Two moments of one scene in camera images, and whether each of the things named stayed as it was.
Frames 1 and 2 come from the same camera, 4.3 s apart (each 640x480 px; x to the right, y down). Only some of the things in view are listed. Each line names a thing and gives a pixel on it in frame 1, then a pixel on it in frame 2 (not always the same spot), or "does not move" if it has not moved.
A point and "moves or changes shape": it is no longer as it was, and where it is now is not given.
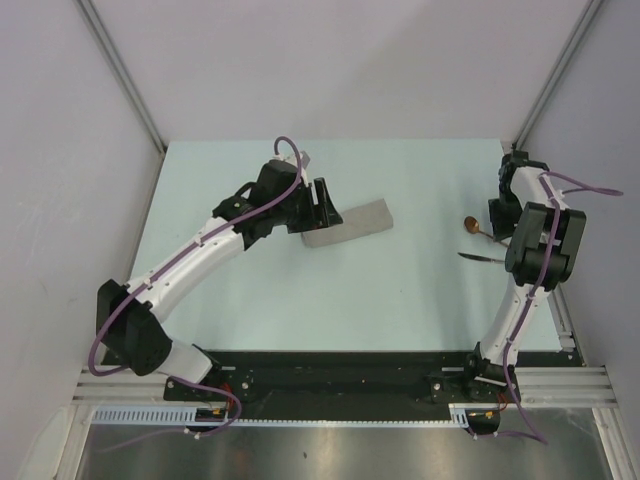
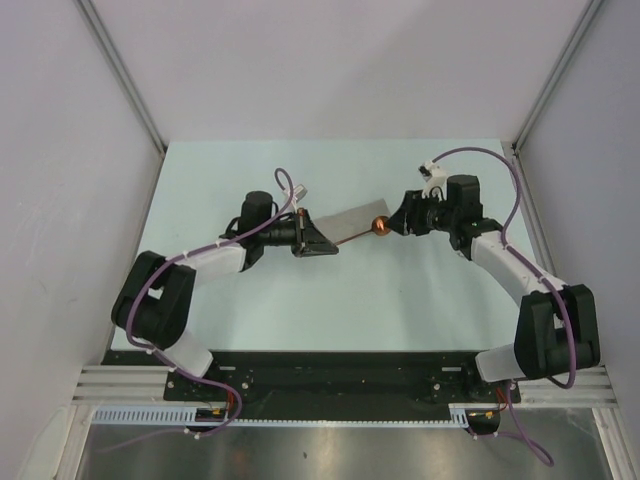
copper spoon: x=472 y=225 moves or changes shape
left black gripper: x=312 y=220 -> x=308 y=241
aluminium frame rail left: x=125 y=389 does not move
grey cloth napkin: x=365 y=220 does not move
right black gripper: x=502 y=230 -> x=409 y=216
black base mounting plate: x=358 y=385 does not move
